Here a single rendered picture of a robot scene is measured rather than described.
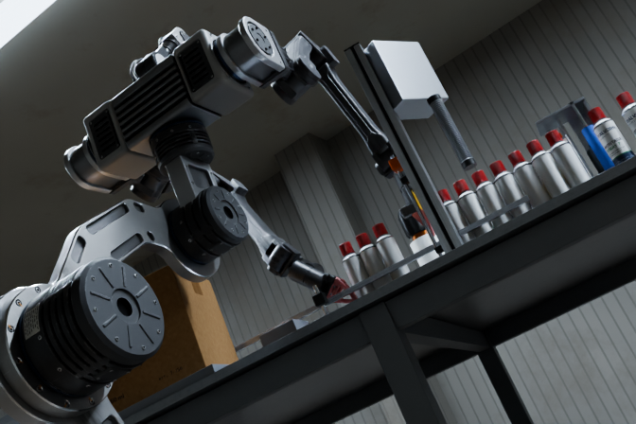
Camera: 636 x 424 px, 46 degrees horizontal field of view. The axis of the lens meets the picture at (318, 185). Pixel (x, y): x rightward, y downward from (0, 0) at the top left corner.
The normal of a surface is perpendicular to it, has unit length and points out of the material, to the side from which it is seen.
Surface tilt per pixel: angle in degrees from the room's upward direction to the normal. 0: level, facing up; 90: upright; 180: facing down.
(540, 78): 90
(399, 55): 90
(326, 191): 90
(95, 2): 180
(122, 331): 90
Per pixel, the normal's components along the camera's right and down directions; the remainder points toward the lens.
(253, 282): -0.47, -0.16
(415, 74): 0.48, -0.52
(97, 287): 0.80, -0.50
